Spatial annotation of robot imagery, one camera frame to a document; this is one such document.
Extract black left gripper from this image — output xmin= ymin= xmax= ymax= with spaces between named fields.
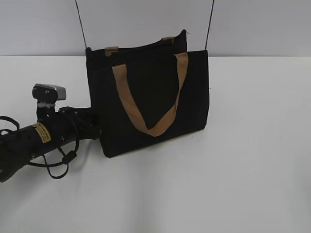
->
xmin=58 ymin=107 xmax=100 ymax=140

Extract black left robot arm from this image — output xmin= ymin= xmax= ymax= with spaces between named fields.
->
xmin=0 ymin=107 xmax=99 ymax=182

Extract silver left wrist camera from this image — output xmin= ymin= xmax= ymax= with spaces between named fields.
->
xmin=32 ymin=83 xmax=67 ymax=108

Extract right thin black cord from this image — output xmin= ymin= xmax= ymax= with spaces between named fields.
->
xmin=205 ymin=0 xmax=215 ymax=50

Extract left thin black cord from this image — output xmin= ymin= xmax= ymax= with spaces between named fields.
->
xmin=75 ymin=0 xmax=89 ymax=49

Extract thin black cord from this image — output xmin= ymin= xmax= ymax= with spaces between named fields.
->
xmin=205 ymin=0 xmax=215 ymax=50
xmin=75 ymin=0 xmax=89 ymax=49

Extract black tote bag tan handles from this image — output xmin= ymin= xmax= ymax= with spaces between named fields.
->
xmin=85 ymin=30 xmax=209 ymax=158

